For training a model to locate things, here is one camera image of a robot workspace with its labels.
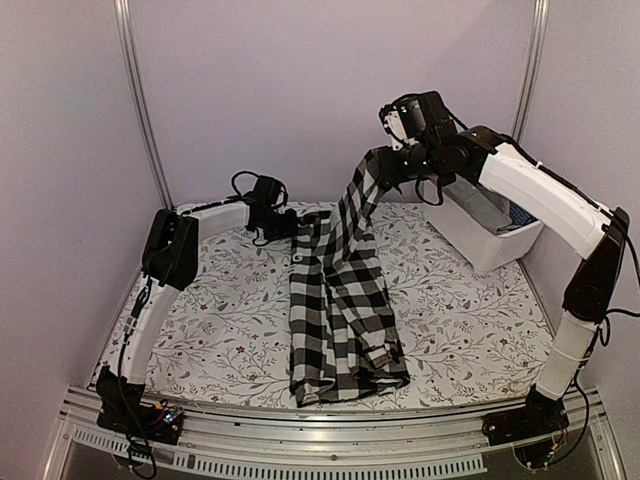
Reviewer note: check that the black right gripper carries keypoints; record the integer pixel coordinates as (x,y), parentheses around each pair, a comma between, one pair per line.
(390,175)

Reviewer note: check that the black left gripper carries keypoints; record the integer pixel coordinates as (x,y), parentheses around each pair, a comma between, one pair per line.
(290,229)

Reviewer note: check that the white plastic bin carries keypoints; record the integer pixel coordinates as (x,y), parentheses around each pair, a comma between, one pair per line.
(483,250)

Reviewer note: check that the black white checkered shirt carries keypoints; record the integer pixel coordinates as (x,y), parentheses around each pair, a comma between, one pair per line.
(344,341)

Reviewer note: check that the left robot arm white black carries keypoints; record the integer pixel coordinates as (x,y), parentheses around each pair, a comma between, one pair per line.
(170,264)

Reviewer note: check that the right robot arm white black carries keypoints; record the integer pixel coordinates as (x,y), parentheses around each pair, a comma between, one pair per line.
(597,234)

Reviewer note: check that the grey long sleeve shirt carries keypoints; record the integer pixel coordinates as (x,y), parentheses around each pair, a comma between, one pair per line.
(487,208)

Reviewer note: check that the blue checkered shirt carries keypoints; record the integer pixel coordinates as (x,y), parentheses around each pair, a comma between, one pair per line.
(519,216)

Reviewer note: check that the floral patterned table mat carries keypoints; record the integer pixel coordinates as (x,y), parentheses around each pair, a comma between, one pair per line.
(468,338)

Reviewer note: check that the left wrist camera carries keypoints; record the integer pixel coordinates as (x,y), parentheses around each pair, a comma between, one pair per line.
(270,192)

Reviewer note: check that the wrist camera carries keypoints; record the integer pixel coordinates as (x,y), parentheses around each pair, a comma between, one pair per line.
(417,118)
(270,192)

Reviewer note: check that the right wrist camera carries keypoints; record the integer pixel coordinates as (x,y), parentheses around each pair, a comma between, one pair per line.
(417,118)

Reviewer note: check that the right aluminium frame post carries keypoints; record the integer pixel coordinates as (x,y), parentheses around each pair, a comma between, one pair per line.
(532,65)

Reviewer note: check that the aluminium frame post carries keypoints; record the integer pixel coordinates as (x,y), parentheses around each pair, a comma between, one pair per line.
(532,65)
(124,22)

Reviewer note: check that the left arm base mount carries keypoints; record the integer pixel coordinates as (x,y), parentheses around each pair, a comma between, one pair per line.
(140,415)

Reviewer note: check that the left aluminium frame post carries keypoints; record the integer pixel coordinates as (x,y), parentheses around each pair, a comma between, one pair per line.
(124,22)

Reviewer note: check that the aluminium front rail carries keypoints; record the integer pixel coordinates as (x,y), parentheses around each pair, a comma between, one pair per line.
(232,442)

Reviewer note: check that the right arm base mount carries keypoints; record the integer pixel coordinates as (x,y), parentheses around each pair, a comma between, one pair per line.
(538,416)

